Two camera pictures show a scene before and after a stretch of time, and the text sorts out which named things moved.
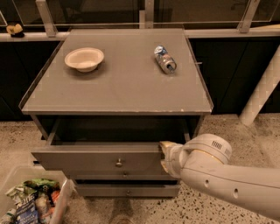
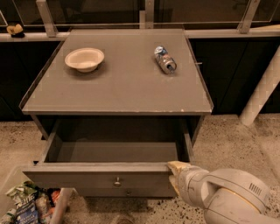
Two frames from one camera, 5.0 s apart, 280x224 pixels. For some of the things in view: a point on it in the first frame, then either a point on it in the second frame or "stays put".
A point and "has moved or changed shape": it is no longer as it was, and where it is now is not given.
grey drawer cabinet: (105, 101) stays put
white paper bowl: (85, 59) stays put
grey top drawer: (108, 143) has moved or changed shape
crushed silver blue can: (165, 61) stays put
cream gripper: (177, 158) -> (186, 181)
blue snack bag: (26, 211) stays put
